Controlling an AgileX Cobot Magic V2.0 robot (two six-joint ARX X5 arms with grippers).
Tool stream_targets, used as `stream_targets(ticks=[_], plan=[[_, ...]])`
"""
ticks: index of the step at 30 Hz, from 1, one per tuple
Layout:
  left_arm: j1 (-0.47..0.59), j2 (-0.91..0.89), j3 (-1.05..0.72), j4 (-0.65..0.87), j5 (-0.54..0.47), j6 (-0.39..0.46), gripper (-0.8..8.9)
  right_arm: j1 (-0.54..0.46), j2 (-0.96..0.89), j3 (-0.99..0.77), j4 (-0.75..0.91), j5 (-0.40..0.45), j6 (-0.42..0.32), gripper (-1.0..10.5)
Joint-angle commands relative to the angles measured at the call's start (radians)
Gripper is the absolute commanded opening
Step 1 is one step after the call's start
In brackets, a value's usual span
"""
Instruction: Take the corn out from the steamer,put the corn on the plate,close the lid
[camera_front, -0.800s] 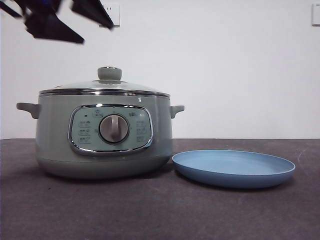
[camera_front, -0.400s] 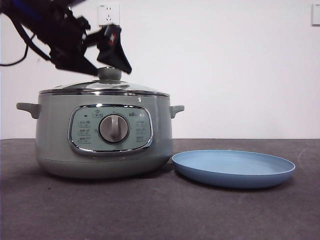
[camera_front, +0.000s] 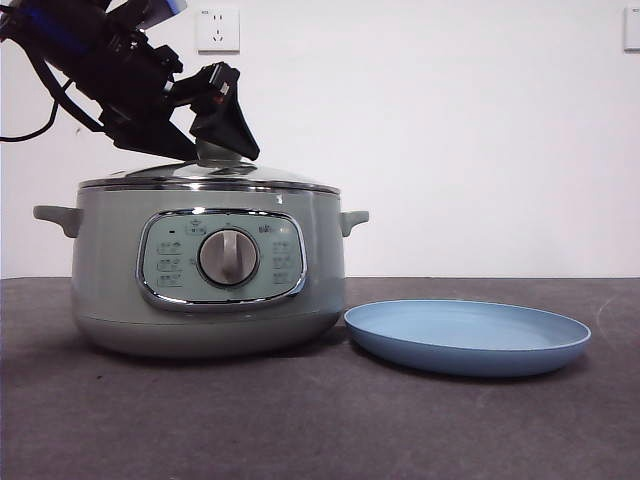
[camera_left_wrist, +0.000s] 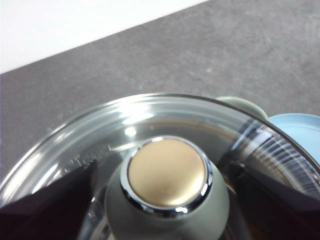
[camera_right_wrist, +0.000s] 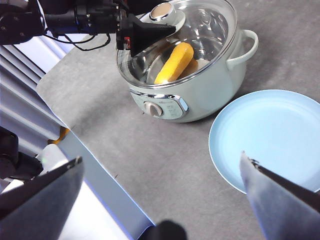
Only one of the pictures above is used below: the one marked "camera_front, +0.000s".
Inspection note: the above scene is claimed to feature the glass lid with green knob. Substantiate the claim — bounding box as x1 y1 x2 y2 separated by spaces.
82 138 341 194

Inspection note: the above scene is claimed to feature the pale green electric steamer pot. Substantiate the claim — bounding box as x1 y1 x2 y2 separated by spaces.
32 185 371 359

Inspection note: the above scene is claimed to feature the blue round plate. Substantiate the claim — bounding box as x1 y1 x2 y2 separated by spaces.
343 299 592 377

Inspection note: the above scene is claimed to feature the white wall socket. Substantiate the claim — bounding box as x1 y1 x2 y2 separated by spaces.
196 7 241 55

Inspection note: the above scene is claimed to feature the pale grey camera box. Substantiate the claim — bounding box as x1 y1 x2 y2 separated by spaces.
144 0 187 29

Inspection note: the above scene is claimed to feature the black cable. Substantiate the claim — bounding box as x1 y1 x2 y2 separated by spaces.
0 29 109 144

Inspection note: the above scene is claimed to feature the white wall plate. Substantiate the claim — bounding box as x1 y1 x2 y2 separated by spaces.
623 7 640 53

